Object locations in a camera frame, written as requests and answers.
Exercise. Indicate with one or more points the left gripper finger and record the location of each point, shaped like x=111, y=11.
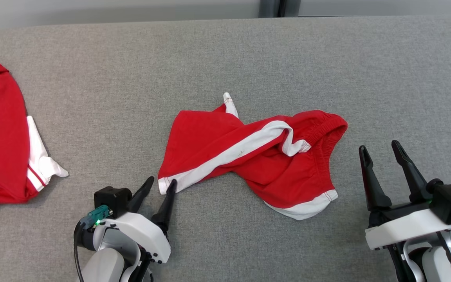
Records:
x=139, y=197
x=165, y=213

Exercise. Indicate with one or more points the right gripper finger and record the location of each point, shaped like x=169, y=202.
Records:
x=374, y=192
x=413, y=182

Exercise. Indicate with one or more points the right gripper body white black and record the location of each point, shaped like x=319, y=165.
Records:
x=405, y=229

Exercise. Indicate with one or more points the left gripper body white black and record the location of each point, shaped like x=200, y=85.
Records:
x=143, y=231

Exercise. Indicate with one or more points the red shorts white side stripe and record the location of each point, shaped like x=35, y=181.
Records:
x=202, y=137

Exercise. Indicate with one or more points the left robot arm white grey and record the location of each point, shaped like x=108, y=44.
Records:
x=106, y=266

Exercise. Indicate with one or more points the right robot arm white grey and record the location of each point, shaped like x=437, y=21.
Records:
x=437, y=266

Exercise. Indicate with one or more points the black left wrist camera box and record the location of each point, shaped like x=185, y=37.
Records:
x=112, y=199

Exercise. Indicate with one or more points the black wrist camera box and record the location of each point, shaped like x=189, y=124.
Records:
x=450, y=199
x=112, y=199

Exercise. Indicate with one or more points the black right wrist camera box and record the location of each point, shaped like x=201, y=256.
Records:
x=450, y=199

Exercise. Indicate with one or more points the grey double partition post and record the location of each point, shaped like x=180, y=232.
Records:
x=278, y=8

